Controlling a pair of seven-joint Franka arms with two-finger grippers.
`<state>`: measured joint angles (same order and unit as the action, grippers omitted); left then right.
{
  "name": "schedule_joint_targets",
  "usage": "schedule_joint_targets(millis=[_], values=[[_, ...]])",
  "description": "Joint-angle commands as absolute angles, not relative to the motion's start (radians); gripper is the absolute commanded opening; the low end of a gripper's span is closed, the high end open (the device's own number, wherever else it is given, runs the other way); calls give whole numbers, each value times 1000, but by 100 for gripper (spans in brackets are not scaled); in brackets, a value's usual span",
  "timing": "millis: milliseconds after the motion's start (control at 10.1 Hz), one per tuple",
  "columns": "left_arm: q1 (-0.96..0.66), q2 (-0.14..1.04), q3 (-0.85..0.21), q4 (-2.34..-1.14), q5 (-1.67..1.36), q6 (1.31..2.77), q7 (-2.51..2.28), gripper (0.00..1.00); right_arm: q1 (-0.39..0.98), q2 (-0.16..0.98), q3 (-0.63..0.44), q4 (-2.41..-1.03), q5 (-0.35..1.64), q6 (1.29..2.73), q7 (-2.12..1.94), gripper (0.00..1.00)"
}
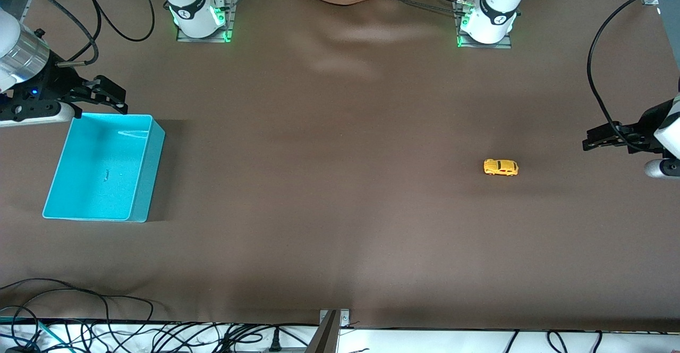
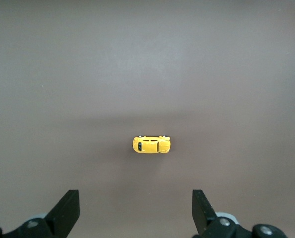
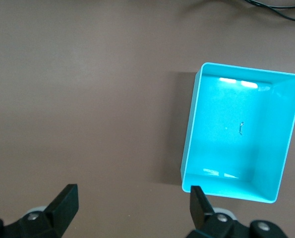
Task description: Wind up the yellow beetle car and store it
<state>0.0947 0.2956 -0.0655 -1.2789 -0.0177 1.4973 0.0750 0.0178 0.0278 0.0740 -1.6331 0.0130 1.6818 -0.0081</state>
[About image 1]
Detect yellow beetle toy car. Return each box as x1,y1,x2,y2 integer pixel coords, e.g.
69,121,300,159
483,159,519,177

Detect turquoise plastic bin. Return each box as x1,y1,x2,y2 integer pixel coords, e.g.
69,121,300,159
42,114,166,223

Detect brown table cloth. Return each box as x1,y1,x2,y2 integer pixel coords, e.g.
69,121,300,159
0,0,680,332

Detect grey power strip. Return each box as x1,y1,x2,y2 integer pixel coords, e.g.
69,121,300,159
226,346,309,353

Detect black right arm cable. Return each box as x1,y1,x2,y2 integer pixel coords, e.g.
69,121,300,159
0,0,156,68

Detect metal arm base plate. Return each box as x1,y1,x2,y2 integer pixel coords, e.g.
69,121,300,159
456,0,513,49
176,0,237,43

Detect black loop cable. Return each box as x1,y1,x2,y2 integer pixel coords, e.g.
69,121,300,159
0,278,155,324

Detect black base supply cable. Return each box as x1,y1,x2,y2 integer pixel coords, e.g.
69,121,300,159
372,0,473,16

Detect teal cable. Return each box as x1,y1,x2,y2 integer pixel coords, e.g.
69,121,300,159
0,316,59,353

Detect tangled black cables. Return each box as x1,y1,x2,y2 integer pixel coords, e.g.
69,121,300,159
0,318,319,353

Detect metal bracket plate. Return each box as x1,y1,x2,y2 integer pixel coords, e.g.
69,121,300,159
319,309,351,328

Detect grey metal camera post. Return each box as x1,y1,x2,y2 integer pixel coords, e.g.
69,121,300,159
305,310,339,353

